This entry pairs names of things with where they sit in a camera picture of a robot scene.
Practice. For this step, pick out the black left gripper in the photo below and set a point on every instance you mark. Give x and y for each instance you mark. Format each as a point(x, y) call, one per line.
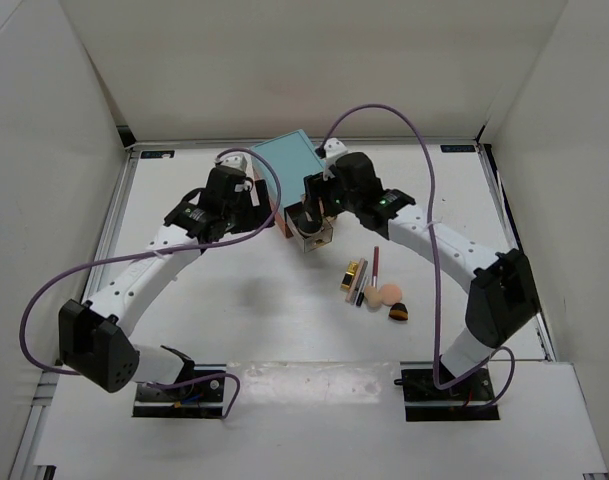
point(263, 206)

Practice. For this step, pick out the clear drawer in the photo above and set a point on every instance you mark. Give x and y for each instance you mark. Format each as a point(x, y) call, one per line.
point(310, 242)

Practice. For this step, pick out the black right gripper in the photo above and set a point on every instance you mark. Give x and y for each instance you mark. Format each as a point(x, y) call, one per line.
point(316, 186)

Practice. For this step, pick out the pink makeup pencil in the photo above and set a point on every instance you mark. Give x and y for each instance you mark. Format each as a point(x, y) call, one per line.
point(356, 281)

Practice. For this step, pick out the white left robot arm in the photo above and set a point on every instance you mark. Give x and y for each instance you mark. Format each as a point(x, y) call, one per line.
point(94, 335)

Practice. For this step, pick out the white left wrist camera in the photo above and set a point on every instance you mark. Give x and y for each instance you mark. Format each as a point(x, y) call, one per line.
point(237, 161)

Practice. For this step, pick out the black orange kabuki brush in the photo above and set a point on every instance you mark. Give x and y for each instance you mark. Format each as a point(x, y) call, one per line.
point(398, 312)

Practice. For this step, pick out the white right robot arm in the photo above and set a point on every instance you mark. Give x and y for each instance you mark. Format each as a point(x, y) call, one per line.
point(502, 295)

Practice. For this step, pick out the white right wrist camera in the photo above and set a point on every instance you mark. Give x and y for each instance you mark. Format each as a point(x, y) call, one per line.
point(332, 147)

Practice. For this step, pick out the silver black eyeliner pen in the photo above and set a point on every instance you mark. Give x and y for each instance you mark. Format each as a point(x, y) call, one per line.
point(366, 281)

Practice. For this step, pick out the gold black lipstick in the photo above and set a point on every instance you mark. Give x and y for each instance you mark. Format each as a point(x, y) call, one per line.
point(349, 275)

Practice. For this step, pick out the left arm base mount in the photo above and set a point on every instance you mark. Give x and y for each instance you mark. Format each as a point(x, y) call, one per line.
point(203, 400)

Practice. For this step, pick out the black round jar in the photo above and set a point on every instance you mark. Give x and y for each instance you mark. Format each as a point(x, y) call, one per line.
point(307, 225)

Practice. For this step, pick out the peach makeup sponge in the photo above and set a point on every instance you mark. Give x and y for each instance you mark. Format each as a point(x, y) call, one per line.
point(386, 295)

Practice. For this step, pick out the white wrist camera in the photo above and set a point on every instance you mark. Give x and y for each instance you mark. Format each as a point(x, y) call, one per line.
point(237, 161)
point(332, 147)

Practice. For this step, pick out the teal and orange drawer box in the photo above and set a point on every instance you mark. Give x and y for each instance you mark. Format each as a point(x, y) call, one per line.
point(292, 156)

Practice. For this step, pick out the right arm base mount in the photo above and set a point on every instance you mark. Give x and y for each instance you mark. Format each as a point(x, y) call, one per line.
point(466, 401)

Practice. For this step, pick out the red lip gloss stick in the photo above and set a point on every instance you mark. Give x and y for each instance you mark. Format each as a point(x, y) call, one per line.
point(375, 264)

